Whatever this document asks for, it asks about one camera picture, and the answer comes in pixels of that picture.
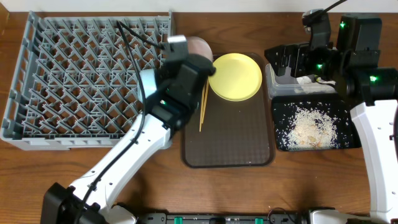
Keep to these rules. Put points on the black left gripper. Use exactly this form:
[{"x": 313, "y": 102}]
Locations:
[{"x": 160, "y": 84}]

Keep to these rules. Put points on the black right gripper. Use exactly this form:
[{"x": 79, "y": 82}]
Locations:
[{"x": 284, "y": 52}]

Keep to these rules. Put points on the pale pink bowl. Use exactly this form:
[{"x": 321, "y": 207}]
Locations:
[{"x": 197, "y": 45}]

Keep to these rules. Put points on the light blue bowl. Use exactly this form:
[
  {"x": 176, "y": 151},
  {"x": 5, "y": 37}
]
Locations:
[{"x": 149, "y": 85}]

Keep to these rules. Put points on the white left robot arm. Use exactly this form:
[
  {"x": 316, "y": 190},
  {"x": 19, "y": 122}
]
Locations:
[{"x": 170, "y": 95}]

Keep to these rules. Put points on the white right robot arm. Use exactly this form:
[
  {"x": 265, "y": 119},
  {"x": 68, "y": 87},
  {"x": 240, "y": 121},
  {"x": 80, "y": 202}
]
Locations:
[{"x": 369, "y": 90}]

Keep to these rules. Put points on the clear plastic waste bin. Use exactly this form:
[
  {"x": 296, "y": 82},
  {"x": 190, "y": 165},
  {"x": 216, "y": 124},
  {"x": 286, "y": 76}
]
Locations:
[{"x": 287, "y": 85}]

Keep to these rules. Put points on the left wooden chopstick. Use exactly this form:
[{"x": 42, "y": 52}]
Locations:
[{"x": 202, "y": 108}]

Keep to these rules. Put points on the wooden chopstick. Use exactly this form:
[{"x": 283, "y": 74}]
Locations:
[
  {"x": 202, "y": 108},
  {"x": 205, "y": 96}
]

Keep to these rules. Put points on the right wooden chopstick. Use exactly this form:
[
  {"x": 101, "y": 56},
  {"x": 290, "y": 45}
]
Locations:
[{"x": 205, "y": 96}]

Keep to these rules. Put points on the crumpled white tissue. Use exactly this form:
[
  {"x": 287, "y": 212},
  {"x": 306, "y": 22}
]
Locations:
[{"x": 305, "y": 80}]

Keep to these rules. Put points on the yellow round plate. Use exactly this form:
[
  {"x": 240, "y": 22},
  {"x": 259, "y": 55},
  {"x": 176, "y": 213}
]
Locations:
[{"x": 237, "y": 78}]

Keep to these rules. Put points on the black tray with rice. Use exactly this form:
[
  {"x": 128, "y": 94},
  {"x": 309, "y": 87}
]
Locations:
[{"x": 312, "y": 122}]

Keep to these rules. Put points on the dark brown serving tray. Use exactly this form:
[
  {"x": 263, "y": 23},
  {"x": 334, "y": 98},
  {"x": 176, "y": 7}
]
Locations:
[{"x": 233, "y": 134}]

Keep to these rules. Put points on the grey plastic dish rack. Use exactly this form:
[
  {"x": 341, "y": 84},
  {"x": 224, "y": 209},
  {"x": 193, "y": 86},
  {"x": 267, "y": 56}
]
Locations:
[{"x": 74, "y": 84}]

